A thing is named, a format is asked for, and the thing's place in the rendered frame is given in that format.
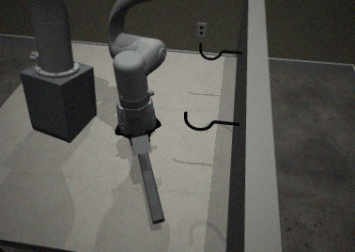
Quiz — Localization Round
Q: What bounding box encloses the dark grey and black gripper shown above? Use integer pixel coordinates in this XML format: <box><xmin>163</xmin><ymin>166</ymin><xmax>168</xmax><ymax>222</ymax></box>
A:
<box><xmin>115</xmin><ymin>97</ymin><xmax>162</xmax><ymax>142</ymax></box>

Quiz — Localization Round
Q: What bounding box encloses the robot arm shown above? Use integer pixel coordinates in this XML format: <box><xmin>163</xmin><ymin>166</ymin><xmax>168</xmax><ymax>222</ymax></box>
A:
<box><xmin>28</xmin><ymin>0</ymin><xmax>166</xmax><ymax>155</ymax></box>

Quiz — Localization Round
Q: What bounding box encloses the grey bar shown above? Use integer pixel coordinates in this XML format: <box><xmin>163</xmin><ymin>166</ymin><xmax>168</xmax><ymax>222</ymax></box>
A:
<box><xmin>138</xmin><ymin>152</ymin><xmax>165</xmax><ymax>224</ymax></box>

